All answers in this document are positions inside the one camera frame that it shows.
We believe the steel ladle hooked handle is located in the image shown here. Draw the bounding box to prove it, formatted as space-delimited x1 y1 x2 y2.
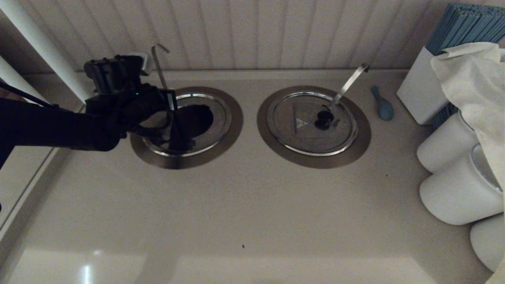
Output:
327 63 370 111
151 44 171 90

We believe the steel hinged lid black knob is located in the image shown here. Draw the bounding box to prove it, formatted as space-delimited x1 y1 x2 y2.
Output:
267 92 359 157
142 93 232 157

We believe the small blue spoon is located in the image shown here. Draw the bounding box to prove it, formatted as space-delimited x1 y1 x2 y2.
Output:
371 85 395 121

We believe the round bronze well rim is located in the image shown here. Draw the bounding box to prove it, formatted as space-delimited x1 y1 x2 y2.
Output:
257 86 372 169
130 87 244 170

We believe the white holder box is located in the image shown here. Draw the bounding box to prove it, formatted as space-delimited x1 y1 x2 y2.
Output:
397 47 449 126

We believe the blue ribbed pack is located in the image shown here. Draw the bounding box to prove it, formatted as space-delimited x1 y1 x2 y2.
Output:
431 103 458 131

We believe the white cylinder container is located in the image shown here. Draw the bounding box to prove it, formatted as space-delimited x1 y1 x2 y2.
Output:
417 112 479 174
469 215 505 273
419 145 504 226

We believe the white crumpled cloth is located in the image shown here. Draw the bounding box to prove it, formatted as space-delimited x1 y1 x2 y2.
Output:
430 42 505 284

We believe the thick white post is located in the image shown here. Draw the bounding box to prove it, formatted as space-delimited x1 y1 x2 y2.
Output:
0 0 95 105

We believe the thin white post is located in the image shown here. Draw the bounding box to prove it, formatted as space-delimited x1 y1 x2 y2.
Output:
0 55 48 104

